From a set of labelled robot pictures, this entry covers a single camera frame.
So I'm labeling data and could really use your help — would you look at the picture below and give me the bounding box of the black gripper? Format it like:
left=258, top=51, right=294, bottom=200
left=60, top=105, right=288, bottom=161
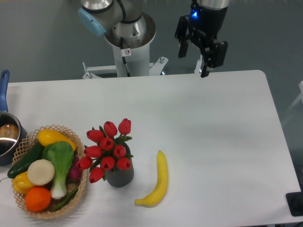
left=175, top=4, right=228, bottom=78

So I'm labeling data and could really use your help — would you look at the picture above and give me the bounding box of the red tulip bouquet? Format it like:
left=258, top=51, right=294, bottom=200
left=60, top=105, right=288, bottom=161
left=77, top=118, right=132, bottom=183

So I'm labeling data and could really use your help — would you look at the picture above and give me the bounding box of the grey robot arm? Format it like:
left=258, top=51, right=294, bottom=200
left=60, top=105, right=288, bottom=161
left=78, top=0, right=229, bottom=78

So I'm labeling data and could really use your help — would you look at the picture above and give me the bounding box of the dark grey ribbed vase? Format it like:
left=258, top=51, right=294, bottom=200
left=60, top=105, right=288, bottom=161
left=101, top=142, right=134, bottom=187

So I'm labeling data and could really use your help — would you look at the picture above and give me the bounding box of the yellow banana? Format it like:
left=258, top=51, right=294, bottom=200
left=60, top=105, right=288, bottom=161
left=134, top=150, right=169, bottom=208

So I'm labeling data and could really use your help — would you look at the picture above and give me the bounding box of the green bok choy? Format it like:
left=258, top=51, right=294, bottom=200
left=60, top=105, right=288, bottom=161
left=42, top=141, right=74, bottom=199

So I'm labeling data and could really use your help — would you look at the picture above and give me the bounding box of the yellow squash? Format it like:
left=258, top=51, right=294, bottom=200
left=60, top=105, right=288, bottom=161
left=37, top=129, right=77, bottom=151

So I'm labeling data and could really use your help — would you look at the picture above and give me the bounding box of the purple red radish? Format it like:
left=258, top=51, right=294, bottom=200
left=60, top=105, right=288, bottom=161
left=68, top=156, right=82, bottom=181

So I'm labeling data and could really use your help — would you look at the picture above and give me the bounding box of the black device at table edge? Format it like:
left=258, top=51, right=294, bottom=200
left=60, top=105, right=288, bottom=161
left=285, top=192, right=303, bottom=217

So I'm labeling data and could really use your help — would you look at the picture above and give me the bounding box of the green cucumber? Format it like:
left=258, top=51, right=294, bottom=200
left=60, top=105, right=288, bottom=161
left=7, top=141, right=44, bottom=179

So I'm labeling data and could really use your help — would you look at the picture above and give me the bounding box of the woven wicker basket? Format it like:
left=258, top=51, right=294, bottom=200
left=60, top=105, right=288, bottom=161
left=12, top=124, right=87, bottom=219

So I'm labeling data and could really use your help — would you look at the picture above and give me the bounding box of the green bean pod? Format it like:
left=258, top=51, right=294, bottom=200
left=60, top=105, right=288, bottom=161
left=50, top=188, right=78, bottom=212

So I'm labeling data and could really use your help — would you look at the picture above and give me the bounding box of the orange fruit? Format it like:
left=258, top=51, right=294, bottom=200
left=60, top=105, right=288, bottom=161
left=25, top=186, right=52, bottom=212

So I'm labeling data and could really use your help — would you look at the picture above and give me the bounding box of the yellow bell pepper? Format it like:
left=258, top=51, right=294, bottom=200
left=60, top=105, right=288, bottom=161
left=12, top=171, right=35, bottom=194

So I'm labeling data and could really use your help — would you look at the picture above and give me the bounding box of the white metal base frame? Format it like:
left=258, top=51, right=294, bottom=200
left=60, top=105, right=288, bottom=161
left=82, top=55, right=204, bottom=79

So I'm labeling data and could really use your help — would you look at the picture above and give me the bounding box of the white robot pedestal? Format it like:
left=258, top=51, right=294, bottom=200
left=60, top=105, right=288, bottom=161
left=105, top=12, right=156, bottom=77

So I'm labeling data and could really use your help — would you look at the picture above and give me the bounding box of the blue handled saucepan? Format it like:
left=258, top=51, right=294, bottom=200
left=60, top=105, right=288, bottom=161
left=0, top=70, right=27, bottom=166

